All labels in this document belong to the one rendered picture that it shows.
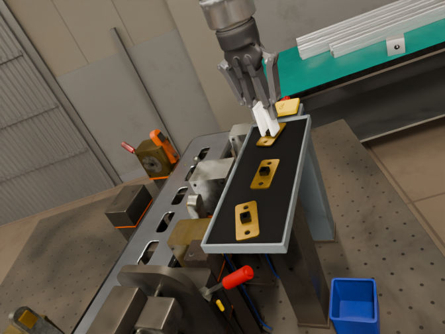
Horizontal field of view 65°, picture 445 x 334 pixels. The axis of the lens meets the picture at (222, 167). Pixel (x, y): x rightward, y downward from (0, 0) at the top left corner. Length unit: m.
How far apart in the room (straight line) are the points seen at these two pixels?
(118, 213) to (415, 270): 0.81
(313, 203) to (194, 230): 0.40
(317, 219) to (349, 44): 1.52
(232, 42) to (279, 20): 2.23
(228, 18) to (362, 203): 0.80
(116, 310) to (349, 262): 0.71
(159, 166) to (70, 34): 1.98
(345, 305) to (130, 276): 0.60
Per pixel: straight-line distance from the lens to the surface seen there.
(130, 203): 1.05
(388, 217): 1.18
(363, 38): 2.42
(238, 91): 0.74
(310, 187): 0.99
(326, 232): 1.10
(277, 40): 2.91
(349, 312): 0.99
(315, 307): 0.91
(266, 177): 0.66
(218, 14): 0.64
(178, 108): 3.05
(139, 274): 0.57
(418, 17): 2.52
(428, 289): 1.03
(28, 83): 3.26
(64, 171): 3.56
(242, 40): 0.65
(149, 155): 1.22
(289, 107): 0.87
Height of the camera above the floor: 1.54
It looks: 31 degrees down
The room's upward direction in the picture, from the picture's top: 24 degrees counter-clockwise
